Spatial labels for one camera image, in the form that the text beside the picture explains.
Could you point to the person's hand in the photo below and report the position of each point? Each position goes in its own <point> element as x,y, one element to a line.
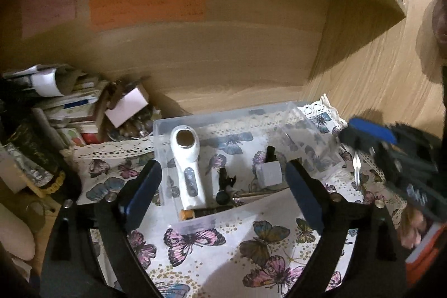
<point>413,226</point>

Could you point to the white power plug adapter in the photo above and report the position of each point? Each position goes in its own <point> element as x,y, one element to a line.
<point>269,174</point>

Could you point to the pink sticky paper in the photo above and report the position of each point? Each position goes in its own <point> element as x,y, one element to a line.
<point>39,16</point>

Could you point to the black metal screwdriver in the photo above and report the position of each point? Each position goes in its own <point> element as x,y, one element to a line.
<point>239,198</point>

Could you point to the rolled white paper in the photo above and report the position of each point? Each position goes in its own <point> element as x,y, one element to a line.
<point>55,82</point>

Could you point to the orange sticky paper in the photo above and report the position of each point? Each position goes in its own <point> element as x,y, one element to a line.
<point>113,14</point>

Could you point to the pink small box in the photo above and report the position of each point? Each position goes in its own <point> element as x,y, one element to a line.
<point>129,105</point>

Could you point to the dark wine bottle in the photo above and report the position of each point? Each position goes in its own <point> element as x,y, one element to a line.
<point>24,139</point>

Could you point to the butterfly print lace cloth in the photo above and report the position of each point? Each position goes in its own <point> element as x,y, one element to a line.
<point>255,250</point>

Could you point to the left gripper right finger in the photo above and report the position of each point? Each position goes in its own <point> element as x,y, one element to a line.
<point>309,193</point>

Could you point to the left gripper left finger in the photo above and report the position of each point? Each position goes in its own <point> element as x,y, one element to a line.
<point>139,192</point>

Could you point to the clear plastic storage box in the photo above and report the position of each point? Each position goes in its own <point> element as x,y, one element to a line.
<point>238,140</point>

